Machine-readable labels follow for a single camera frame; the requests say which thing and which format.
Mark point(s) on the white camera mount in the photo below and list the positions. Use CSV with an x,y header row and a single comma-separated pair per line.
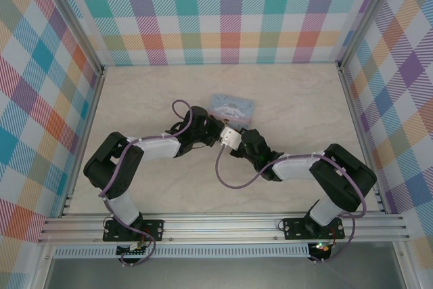
x,y
235,140

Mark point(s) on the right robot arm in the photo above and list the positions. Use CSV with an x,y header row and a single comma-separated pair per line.
x,y
341,174

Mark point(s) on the aluminium frame corner post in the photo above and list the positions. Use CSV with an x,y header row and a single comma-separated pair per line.
x,y
367,15
79,21

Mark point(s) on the blue cartoon character card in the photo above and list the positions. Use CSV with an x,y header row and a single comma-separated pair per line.
x,y
233,106

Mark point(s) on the aluminium front rail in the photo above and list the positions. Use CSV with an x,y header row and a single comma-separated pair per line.
x,y
220,228

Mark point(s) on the grey metal sheet panel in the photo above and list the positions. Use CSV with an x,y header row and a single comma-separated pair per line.
x,y
220,275

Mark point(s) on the aluminium side rail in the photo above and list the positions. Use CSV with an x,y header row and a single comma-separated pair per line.
x,y
84,140
362,140

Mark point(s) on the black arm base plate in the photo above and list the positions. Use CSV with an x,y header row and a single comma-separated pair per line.
x,y
154,229
294,228

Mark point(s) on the small circuit board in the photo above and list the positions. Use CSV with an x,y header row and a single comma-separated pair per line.
x,y
321,246
133,251

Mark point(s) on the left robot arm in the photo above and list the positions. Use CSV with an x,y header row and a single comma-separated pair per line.
x,y
111,163

